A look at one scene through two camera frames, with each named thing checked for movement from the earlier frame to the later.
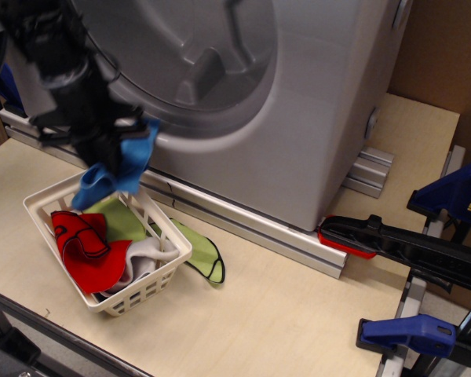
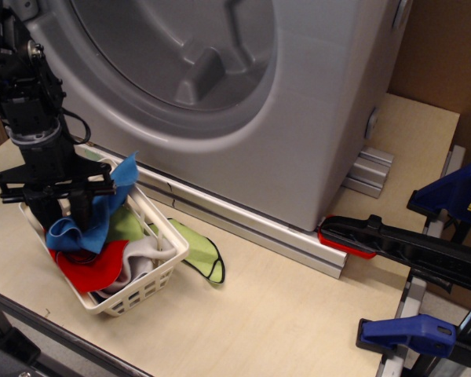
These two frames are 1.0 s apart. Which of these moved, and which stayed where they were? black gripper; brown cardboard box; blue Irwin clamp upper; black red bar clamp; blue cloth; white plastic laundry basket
Moved: blue cloth; black gripper
Stayed: brown cardboard box; black red bar clamp; white plastic laundry basket; blue Irwin clamp upper
